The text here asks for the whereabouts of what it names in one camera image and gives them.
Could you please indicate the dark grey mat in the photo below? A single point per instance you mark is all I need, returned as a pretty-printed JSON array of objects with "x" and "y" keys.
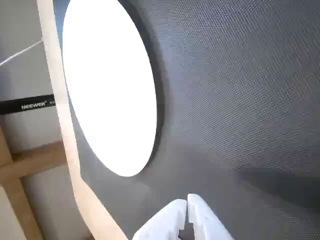
[{"x": 237, "y": 100}]

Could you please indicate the light wooden furniture frame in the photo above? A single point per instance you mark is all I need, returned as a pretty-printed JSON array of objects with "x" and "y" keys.
[{"x": 37, "y": 156}]

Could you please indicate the black Neewer tripod leg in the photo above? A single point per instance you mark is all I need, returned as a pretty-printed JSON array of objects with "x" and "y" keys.
[{"x": 25, "y": 106}]

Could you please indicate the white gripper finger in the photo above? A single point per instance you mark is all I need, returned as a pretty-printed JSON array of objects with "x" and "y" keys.
[
  {"x": 202, "y": 222},
  {"x": 165, "y": 222}
]

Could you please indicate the white round dish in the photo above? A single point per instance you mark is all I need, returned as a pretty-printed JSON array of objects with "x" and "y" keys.
[{"x": 107, "y": 87}]

